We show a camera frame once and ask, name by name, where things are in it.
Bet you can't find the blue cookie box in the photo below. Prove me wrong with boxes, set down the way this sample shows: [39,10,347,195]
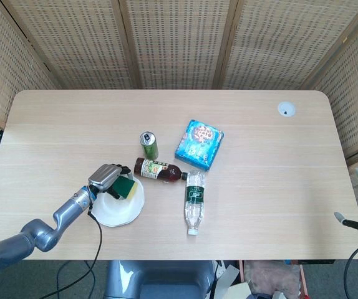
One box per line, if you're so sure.
[174,119,225,172]

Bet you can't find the white table cable grommet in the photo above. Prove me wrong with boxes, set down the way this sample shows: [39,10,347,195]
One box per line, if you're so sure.
[277,102,297,117]

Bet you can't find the pink plastic bag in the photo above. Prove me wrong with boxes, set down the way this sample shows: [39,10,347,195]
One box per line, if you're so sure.
[244,260,301,297]

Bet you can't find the woven bamboo screen panel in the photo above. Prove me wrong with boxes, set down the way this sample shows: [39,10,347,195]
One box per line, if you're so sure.
[110,0,241,90]
[0,0,62,128]
[1,0,141,90]
[213,0,358,91]
[302,6,358,166]

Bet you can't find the green drink can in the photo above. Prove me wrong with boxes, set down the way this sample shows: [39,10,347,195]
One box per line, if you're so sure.
[139,131,160,159]

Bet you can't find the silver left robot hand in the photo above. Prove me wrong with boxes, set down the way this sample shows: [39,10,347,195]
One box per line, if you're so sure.
[87,163,133,200]

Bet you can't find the green yellow sponge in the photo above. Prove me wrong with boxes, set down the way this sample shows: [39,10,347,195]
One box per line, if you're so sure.
[112,174,137,201]

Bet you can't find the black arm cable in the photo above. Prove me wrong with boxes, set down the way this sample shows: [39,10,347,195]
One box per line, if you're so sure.
[344,242,358,299]
[38,210,102,299]

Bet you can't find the brown tea bottle with label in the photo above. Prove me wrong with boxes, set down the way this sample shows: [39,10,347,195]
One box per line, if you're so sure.
[133,157,188,185]

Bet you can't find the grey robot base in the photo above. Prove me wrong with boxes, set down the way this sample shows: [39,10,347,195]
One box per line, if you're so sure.
[104,260,217,299]

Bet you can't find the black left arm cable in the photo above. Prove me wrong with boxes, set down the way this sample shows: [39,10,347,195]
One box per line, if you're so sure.
[38,210,102,299]

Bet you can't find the white cardboard piece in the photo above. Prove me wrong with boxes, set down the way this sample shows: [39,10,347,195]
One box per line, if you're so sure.
[210,264,241,295]

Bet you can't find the white round plate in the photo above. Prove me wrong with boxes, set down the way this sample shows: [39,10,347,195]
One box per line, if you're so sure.
[90,176,146,227]

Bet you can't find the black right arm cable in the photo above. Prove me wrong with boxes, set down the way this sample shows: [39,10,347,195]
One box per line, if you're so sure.
[344,242,358,299]

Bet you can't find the clear water bottle green label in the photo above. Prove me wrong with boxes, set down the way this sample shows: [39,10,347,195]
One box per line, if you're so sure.
[183,169,206,235]

